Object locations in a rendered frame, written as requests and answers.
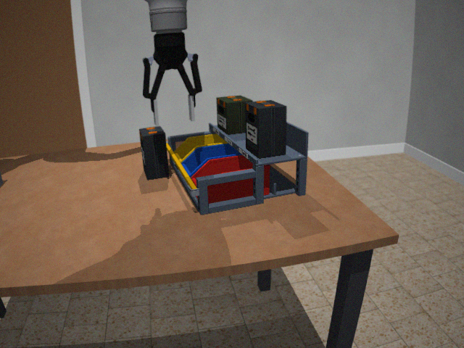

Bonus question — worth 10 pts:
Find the grey metal bin shelf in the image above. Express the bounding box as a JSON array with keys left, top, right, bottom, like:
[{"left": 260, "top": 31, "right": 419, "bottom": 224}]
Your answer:
[{"left": 166, "top": 122, "right": 308, "bottom": 215}]

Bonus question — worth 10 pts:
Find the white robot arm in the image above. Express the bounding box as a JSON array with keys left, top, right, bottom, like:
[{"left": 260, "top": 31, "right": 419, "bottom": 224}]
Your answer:
[{"left": 144, "top": 0, "right": 187, "bottom": 34}]

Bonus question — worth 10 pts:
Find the red open bin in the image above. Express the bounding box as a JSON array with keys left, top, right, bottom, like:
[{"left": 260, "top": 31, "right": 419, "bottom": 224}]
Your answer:
[{"left": 193, "top": 155, "right": 270, "bottom": 204}]

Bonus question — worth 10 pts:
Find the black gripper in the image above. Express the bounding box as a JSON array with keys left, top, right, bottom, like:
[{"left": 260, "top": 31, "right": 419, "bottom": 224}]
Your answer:
[{"left": 143, "top": 33, "right": 202, "bottom": 126}]

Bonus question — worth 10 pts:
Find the yellow bar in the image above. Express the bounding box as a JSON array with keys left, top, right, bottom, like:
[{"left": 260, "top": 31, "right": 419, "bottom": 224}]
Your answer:
[{"left": 166, "top": 143, "right": 197, "bottom": 189}]

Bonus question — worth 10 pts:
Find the blue bin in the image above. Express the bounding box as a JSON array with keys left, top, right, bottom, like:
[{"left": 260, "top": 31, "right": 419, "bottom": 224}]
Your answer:
[{"left": 182, "top": 144, "right": 242, "bottom": 178}]

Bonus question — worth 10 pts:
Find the yellow open bin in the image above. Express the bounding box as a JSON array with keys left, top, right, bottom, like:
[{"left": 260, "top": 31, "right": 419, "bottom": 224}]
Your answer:
[{"left": 175, "top": 134, "right": 228, "bottom": 163}]

